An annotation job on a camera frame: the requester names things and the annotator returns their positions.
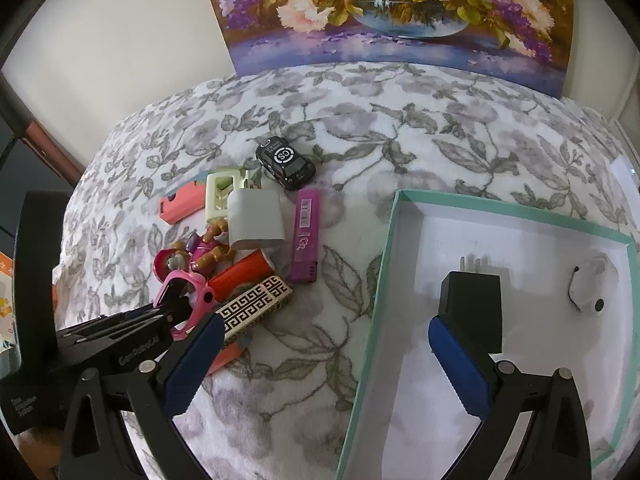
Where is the white charger plug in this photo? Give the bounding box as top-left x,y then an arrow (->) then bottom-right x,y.
227,170 -> 286,250

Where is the colourful printed packet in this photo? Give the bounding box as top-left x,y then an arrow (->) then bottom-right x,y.
0,245 -> 26,376

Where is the pink watch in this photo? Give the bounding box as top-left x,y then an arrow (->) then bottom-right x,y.
155,270 -> 217,341

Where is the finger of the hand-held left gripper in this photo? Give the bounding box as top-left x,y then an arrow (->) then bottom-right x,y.
60,320 -> 177,377
56,277 -> 190,343

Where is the purple lighter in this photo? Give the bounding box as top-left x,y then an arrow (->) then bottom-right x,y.
290,189 -> 321,283

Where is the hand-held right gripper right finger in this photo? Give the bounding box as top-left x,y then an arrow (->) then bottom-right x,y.
427,316 -> 593,480

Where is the orange carrot-shaped cutter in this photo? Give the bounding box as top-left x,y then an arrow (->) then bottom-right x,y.
159,180 -> 208,225

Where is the black toy car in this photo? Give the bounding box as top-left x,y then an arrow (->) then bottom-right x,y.
256,136 -> 317,191

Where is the floral painting poster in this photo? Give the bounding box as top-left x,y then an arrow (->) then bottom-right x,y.
197,0 -> 576,98

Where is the red-orange lighter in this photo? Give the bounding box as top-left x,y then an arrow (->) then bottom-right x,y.
207,249 -> 273,306

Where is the small orange plastic item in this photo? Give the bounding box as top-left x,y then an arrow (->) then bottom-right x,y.
207,335 -> 251,376

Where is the black power adapter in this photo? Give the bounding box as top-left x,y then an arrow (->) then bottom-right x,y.
439,255 -> 502,356

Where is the white rectangular device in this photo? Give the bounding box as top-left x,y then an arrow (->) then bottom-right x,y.
607,155 -> 640,201

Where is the cream hair claw clip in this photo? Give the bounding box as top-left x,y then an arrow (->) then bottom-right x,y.
205,170 -> 246,221

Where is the black gold patterned lighter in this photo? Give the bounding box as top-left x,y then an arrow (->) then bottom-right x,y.
215,275 -> 294,346

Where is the pink toy figure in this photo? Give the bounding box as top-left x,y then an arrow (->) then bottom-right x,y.
152,220 -> 236,281

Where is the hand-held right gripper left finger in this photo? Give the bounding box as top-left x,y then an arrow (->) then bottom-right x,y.
60,312 -> 226,480

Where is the white plastic toy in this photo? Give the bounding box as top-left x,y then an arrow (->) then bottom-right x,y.
567,255 -> 613,317

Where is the white box with teal rim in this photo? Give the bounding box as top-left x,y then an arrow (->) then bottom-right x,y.
336,189 -> 640,480

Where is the grey floral blanket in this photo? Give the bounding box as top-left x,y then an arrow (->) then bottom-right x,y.
50,60 -> 640,480

